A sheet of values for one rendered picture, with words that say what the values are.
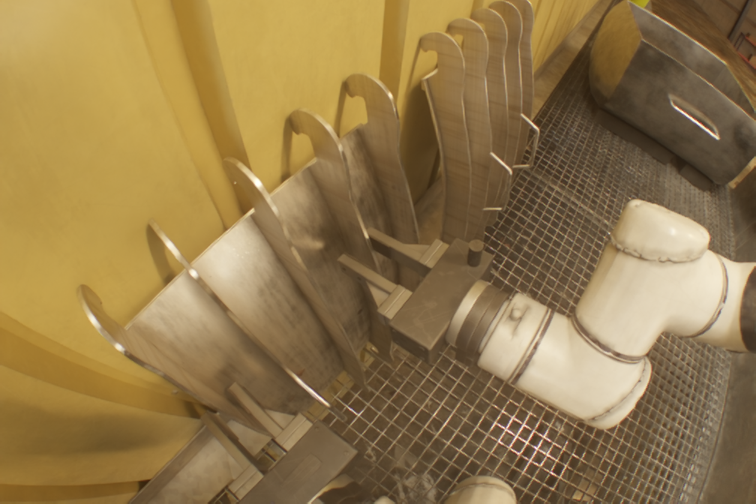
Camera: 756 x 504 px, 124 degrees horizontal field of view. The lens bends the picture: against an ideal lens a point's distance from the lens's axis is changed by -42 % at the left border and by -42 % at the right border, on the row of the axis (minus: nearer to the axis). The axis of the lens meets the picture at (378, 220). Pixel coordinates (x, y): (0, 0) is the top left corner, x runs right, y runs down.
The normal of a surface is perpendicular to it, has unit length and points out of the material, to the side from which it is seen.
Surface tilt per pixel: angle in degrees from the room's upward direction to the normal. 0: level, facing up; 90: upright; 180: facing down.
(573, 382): 55
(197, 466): 0
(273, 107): 90
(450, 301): 13
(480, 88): 90
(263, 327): 68
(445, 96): 90
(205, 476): 0
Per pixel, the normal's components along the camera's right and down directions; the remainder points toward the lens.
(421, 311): -0.12, -0.67
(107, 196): 0.79, 0.54
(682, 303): -0.24, 0.31
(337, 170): -0.61, 0.63
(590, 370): -0.65, 0.11
